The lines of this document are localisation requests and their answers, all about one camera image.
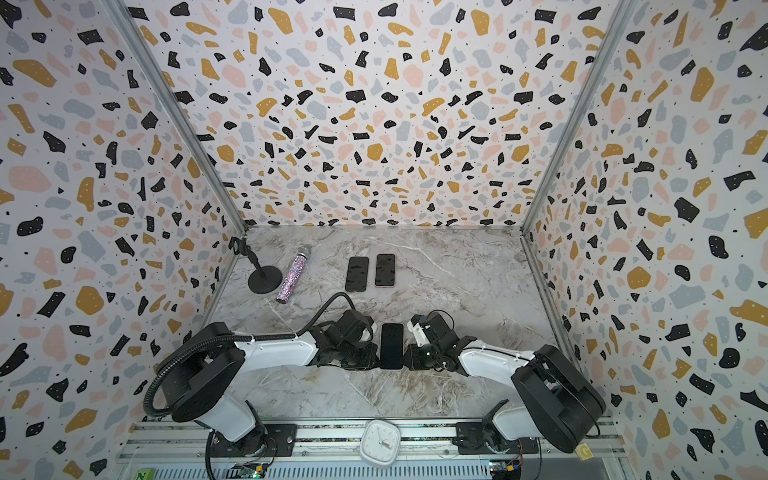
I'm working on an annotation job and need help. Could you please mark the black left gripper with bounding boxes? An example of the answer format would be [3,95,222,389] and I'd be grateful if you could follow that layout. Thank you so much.
[337,342,383,371]

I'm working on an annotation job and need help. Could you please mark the blue smartphone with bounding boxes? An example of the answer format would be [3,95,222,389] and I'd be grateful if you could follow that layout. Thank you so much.
[380,323,404,370]

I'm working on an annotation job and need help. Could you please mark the black phone case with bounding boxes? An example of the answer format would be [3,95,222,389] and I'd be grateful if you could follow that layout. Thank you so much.
[344,256,370,293]

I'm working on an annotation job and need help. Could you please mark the pink silicone phone case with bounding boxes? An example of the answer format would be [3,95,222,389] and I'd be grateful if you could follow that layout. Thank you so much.
[374,252,397,289]

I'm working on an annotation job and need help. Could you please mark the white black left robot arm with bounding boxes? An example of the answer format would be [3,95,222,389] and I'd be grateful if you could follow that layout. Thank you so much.
[144,309,378,443]

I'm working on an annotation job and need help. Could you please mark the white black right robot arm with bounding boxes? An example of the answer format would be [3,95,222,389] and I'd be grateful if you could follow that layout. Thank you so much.
[403,311,606,454]

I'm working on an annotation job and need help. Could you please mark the purple glitter microphone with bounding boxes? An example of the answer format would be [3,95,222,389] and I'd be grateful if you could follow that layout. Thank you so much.
[276,245,311,304]

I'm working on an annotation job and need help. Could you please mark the black round microphone stand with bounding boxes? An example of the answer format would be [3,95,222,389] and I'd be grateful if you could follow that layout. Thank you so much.
[228,237,283,294]

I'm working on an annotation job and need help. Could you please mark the white square clock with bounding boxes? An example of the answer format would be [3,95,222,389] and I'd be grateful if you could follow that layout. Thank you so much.
[359,419,401,468]

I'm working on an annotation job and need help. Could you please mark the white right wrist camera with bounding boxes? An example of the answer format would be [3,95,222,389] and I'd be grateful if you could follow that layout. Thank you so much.
[406,320,430,347]

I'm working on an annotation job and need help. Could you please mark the black corrugated cable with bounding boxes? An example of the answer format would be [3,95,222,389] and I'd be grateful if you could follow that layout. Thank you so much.
[142,292,358,480]

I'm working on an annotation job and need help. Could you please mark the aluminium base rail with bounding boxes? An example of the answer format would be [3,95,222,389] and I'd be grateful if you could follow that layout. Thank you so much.
[115,418,634,479]

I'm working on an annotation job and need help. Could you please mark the aluminium frame post right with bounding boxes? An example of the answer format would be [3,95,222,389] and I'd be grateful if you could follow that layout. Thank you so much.
[521,0,637,236]

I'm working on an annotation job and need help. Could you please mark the aluminium frame post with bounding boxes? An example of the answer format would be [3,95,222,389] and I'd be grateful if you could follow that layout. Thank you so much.
[104,1,246,236]
[521,0,637,236]

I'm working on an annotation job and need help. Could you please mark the aluminium frame post left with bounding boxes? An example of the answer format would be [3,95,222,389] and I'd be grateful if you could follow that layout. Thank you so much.
[104,1,246,236]

